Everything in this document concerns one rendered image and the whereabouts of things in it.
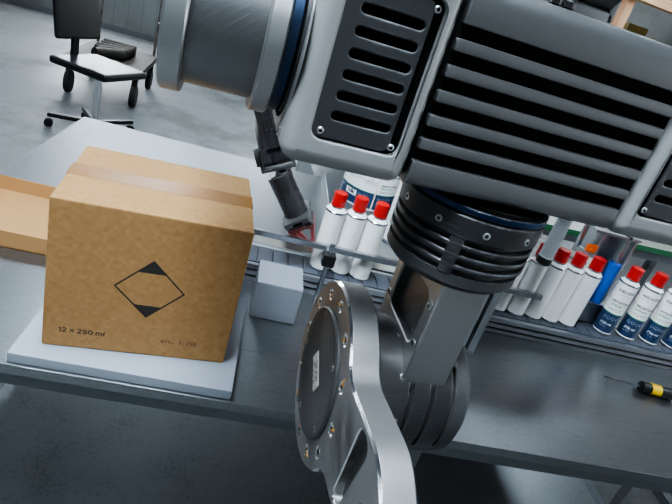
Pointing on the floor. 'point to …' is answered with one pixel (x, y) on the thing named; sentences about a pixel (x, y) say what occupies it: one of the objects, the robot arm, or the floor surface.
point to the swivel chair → (87, 63)
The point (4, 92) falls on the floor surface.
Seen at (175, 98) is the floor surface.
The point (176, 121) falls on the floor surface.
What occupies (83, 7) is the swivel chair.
